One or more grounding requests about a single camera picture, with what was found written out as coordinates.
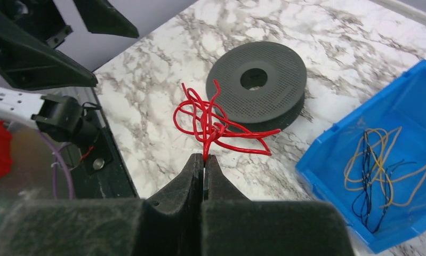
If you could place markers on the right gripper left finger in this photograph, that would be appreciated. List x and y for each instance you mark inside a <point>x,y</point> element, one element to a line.
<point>167,223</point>

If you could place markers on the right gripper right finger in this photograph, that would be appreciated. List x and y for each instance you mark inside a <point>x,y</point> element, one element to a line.
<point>231,224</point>

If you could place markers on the blue plastic bin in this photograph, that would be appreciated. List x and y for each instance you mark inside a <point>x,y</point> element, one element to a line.
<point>371,165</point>

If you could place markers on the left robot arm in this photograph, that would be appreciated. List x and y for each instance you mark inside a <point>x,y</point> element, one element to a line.
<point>30,34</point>

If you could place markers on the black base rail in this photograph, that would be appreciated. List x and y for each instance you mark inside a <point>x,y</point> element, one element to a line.
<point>99,171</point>

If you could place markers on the black cable spool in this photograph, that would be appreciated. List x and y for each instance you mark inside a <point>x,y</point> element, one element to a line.
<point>261,85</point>

